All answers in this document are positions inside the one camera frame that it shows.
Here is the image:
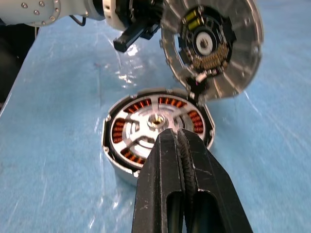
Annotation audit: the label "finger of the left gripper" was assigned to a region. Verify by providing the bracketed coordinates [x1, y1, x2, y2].
[113, 20, 161, 53]

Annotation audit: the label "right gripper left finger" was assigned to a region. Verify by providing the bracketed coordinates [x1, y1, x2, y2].
[132, 128, 188, 233]

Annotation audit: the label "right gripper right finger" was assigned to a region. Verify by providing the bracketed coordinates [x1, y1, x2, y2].
[178, 128, 255, 233]

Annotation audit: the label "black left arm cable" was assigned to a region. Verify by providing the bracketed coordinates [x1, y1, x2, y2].
[69, 15, 87, 27]

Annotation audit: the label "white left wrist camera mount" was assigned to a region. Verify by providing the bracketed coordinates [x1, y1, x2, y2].
[102, 0, 129, 31]

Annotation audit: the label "silver motor cover circuit board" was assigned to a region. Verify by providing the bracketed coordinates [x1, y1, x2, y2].
[159, 0, 264, 101]

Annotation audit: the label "silver motor base copper windings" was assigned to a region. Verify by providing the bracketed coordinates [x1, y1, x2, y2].
[101, 87, 216, 187]

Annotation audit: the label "blue plastic table cover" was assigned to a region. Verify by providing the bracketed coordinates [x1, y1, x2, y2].
[0, 0, 311, 233]

